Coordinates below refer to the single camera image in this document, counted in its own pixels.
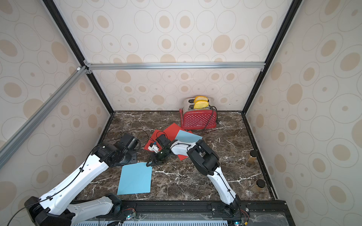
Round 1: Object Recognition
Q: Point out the light blue paper sheet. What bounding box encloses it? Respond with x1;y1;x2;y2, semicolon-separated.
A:
117;163;152;195

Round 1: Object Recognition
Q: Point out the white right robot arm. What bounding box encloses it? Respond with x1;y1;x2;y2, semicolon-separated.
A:
146;136;241;217

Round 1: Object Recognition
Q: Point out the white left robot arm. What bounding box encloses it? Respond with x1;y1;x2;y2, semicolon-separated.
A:
25;142;139;226

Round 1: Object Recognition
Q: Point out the red polka dot toaster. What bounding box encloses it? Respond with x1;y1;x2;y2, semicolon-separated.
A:
179;97;219;130

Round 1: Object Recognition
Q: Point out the yellow toast slice front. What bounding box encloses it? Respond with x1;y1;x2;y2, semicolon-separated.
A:
193;100;209;109

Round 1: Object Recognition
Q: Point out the yellow toast slice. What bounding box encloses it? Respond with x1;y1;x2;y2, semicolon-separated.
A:
194;96;209;103
193;100;209;109

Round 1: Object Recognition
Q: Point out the yellow toast slice rear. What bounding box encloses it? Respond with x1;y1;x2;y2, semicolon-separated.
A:
194;96;209;103

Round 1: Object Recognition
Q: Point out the jar with black lid far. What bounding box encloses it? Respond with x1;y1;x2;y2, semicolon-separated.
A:
246;150;257;164

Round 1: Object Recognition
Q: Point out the jar with black lid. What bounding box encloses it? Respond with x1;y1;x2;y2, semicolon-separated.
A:
250;179;266;194
246;150;257;164

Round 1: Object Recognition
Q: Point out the jar with black lid near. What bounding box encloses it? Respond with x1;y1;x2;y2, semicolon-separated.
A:
250;179;266;194

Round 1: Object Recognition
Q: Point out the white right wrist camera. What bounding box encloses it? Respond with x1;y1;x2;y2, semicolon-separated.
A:
148;134;171;154

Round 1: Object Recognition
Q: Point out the black toaster power cable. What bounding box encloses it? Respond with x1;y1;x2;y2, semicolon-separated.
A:
204;105;219;131

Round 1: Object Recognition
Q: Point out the horizontal aluminium frame bar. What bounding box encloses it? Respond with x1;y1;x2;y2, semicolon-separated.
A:
87;62;265;70

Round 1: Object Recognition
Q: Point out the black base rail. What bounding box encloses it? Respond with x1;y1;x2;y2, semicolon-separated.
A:
85;201;295;226

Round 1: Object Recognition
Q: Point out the diagonal aluminium frame bar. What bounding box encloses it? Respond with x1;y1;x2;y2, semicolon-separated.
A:
1;66;87;167

